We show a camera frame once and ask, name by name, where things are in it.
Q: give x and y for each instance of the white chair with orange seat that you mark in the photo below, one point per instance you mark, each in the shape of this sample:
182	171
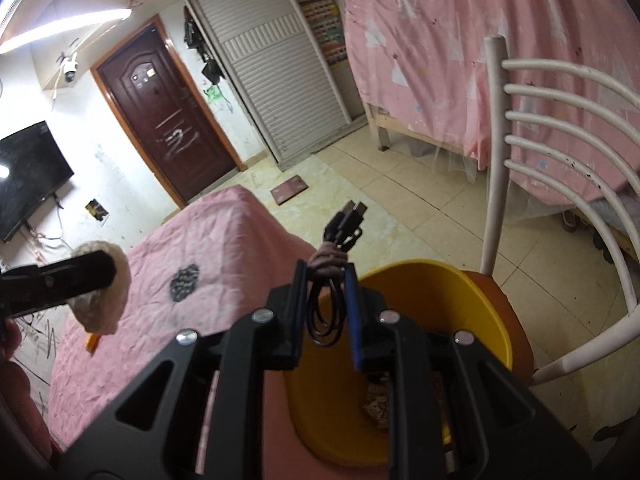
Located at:
495	160

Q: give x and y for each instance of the open wall socket hole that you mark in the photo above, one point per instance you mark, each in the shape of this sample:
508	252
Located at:
97	209

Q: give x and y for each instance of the cream fluffy round pad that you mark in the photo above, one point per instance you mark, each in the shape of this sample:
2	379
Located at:
112	305

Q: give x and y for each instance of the ceiling light strip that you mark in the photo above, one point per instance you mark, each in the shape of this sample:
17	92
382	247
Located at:
65	25

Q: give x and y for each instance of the pink printed bed curtain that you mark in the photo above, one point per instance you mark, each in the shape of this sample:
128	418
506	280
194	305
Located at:
425	60

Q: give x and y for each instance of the patterned packet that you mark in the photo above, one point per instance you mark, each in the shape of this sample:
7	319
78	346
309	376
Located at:
377	407

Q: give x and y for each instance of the white security camera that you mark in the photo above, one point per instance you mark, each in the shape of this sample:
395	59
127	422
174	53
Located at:
70	70

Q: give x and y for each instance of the dark red floor tile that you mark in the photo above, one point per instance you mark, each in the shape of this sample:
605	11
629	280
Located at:
290	189

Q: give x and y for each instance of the black spiky round object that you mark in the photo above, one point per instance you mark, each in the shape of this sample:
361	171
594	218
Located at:
184	282

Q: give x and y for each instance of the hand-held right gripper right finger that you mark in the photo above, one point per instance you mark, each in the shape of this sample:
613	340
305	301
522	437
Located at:
352	320

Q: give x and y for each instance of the dark brown door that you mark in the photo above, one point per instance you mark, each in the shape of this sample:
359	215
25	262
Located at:
165	120

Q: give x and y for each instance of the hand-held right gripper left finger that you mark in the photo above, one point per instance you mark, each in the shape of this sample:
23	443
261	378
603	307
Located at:
300	310

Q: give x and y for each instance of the pink tablecloth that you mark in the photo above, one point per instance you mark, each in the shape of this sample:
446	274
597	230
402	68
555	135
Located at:
215	240

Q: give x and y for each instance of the colourful grid wall poster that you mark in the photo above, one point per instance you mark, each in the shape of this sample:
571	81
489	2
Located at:
325	25

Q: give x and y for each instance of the small orange piece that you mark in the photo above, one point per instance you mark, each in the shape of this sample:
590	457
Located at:
91	342

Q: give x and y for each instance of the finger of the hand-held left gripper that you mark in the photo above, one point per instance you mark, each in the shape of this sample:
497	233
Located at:
75	275

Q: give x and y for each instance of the black hanging bag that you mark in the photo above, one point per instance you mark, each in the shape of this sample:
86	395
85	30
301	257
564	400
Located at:
212	71

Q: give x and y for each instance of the black wall television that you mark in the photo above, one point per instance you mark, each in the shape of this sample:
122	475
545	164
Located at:
25	180

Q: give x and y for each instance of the white shutter wardrobe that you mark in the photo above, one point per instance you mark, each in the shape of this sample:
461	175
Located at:
270	70

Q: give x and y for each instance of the yellow plastic basin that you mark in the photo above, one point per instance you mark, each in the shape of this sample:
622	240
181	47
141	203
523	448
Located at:
440	290

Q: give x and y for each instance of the person's left forearm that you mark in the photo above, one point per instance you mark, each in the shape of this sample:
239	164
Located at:
20	395

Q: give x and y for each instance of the black hanging clothes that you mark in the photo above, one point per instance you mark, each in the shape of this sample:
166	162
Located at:
192	30

